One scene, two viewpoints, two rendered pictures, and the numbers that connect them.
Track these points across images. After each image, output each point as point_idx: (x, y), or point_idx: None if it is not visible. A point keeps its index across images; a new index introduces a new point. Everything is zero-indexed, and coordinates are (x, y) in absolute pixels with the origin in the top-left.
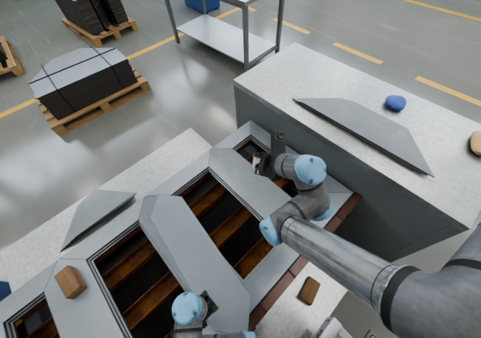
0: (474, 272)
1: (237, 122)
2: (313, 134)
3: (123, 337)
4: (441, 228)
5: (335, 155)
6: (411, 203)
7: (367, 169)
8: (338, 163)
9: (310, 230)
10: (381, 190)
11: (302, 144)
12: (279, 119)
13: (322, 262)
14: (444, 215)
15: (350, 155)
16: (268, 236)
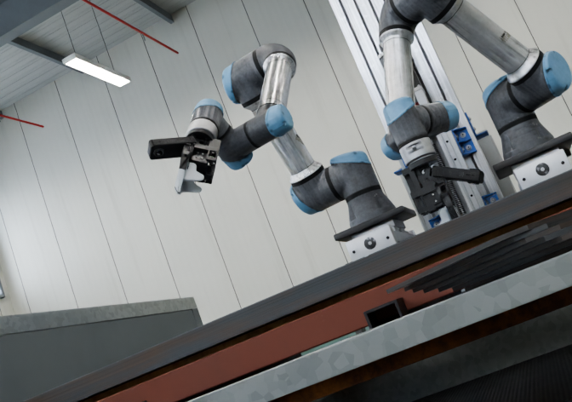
0: (257, 50)
1: None
2: (68, 321)
3: None
4: (196, 323)
5: (107, 334)
6: (173, 318)
7: (133, 312)
8: (118, 347)
9: (265, 89)
10: (158, 333)
11: (71, 372)
12: (8, 351)
13: (282, 77)
14: (183, 301)
15: (112, 308)
16: (285, 108)
